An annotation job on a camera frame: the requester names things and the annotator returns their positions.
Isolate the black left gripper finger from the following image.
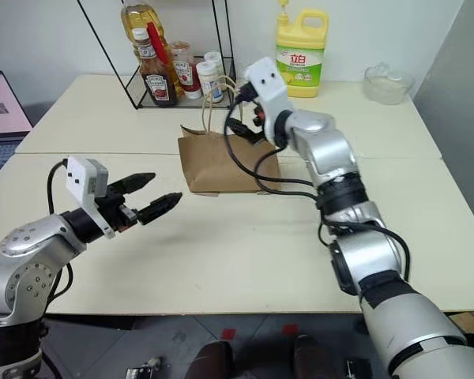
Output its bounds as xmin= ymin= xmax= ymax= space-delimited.
xmin=109 ymin=171 xmax=157 ymax=196
xmin=137 ymin=192 xmax=184 ymax=227

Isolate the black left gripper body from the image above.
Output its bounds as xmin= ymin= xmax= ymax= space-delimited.
xmin=94 ymin=183 xmax=139 ymax=235

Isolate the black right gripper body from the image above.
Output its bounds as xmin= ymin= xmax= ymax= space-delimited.
xmin=249 ymin=100 xmax=271 ymax=145

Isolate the brown paper bag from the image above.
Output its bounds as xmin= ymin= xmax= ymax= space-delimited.
xmin=177 ymin=74 xmax=282 ymax=197

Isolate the white seasoning jar blue label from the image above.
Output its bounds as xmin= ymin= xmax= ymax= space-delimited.
xmin=196 ymin=61 xmax=227 ymax=103

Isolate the yellow dish detergent bottle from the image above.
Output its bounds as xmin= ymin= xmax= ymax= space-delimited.
xmin=275 ymin=0 xmax=330 ymax=99

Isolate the white lidded seasoning jar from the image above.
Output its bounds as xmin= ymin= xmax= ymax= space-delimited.
xmin=203 ymin=51 xmax=226 ymax=71

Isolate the small red ketchup bottle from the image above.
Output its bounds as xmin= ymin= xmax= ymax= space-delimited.
xmin=169 ymin=41 xmax=203 ymax=101

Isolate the large Heinz ketchup bottle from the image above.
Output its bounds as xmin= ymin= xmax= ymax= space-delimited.
xmin=132 ymin=27 xmax=179 ymax=108

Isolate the clear glass bowl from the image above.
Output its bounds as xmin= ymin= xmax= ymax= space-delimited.
xmin=363 ymin=62 xmax=416 ymax=106

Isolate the open laptop computer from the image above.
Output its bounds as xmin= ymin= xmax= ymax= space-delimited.
xmin=0 ymin=70 xmax=35 ymax=189

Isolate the yellow cooking oil bottle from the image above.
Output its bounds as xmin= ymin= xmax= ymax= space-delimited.
xmin=120 ymin=0 xmax=171 ymax=80

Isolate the small black metal device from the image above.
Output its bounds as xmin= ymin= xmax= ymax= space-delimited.
xmin=344 ymin=356 xmax=374 ymax=379
xmin=126 ymin=355 xmax=164 ymax=379

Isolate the dark brown rounded shape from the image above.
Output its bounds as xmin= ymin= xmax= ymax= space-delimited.
xmin=292 ymin=334 xmax=325 ymax=379
xmin=190 ymin=340 xmax=235 ymax=379

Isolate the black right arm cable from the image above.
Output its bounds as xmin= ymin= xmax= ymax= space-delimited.
xmin=222 ymin=81 xmax=412 ymax=282

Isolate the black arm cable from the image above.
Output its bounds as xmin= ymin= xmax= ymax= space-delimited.
xmin=47 ymin=159 xmax=74 ymax=305
xmin=222 ymin=81 xmax=412 ymax=282

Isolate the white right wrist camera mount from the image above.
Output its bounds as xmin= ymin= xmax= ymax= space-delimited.
xmin=243 ymin=57 xmax=295 ymax=144

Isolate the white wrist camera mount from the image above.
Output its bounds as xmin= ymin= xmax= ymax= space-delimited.
xmin=65 ymin=156 xmax=116 ymax=240
xmin=243 ymin=57 xmax=295 ymax=144

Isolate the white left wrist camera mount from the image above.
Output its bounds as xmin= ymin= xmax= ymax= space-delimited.
xmin=65 ymin=156 xmax=116 ymax=240

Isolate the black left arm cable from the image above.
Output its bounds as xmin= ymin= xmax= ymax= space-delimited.
xmin=47 ymin=159 xmax=74 ymax=305

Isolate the black wire rack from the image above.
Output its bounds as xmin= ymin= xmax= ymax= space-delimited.
xmin=77 ymin=0 xmax=238 ymax=111

